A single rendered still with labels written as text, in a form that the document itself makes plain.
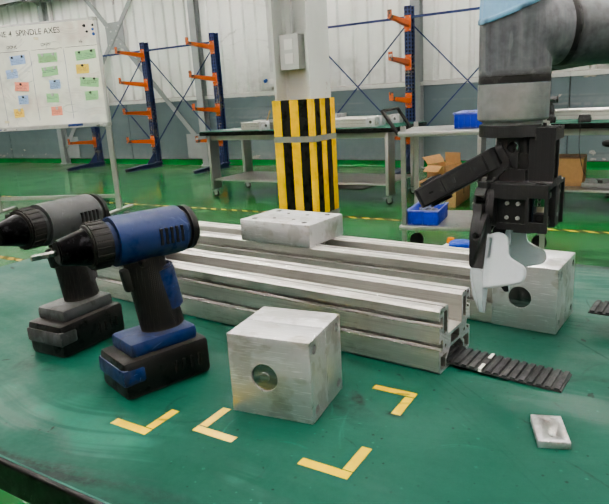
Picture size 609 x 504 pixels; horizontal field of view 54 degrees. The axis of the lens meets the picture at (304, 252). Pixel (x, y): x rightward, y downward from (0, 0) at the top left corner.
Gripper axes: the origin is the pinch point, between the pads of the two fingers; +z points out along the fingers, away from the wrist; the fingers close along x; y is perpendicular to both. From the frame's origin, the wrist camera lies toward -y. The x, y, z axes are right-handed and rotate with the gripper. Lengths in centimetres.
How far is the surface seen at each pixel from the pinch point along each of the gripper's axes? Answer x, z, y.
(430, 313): -4.8, 2.1, -5.4
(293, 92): 274, -28, -233
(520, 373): -0.3, 9.6, 4.2
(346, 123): 468, 4, -312
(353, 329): -3.7, 6.8, -17.2
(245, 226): 14, -1, -51
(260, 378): -23.4, 5.6, -17.1
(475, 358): 0.6, 9.4, -1.7
